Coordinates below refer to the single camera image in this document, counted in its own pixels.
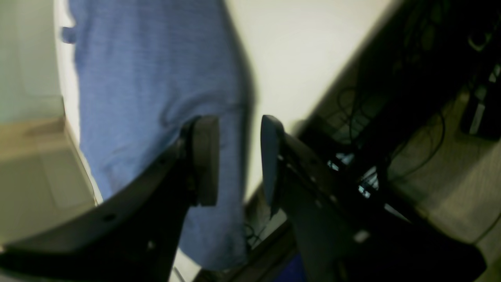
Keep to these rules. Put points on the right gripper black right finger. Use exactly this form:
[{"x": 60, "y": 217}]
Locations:
[{"x": 347, "y": 235}]

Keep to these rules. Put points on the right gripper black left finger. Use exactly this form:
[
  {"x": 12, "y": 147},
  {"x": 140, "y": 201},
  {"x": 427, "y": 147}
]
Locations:
[{"x": 134, "y": 235}]

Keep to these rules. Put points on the dark blue printed t-shirt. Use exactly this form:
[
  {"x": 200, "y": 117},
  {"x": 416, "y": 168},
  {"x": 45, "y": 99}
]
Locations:
[{"x": 144, "y": 68}]

